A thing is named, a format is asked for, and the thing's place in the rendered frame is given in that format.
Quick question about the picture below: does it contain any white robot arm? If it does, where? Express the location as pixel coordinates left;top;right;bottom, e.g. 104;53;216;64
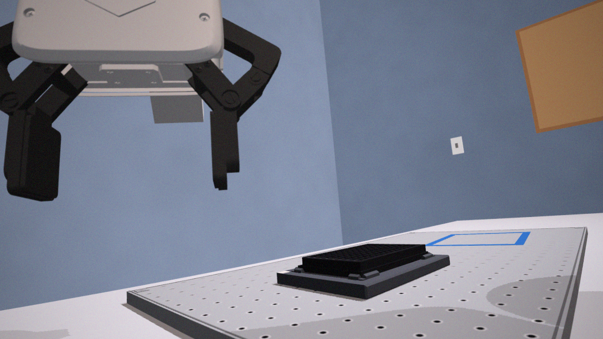
150;95;204;124

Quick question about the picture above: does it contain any blue tape outline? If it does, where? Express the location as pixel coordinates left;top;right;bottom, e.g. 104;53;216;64
425;232;530;246

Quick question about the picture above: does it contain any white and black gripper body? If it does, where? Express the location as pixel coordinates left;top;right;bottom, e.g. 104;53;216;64
12;0;224;97

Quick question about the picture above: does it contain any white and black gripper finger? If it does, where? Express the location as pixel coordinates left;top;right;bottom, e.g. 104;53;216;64
185;18;281;190
0;21;88;202

